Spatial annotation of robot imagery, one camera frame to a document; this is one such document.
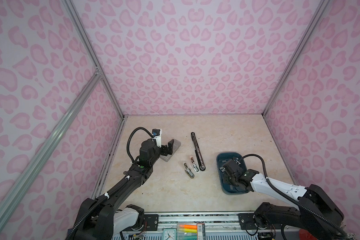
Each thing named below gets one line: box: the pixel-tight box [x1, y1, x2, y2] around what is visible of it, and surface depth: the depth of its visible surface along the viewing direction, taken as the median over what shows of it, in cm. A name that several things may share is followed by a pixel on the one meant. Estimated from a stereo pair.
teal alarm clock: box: [163, 228, 177, 240], surface depth 70 cm
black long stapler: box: [190, 132, 206, 171], surface depth 100 cm
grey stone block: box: [160, 139, 182, 162], surface depth 96 cm
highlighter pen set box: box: [176, 222, 206, 240], surface depth 72 cm
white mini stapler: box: [183, 162, 195, 179], surface depth 91 cm
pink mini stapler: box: [190, 156, 201, 173], surface depth 92 cm
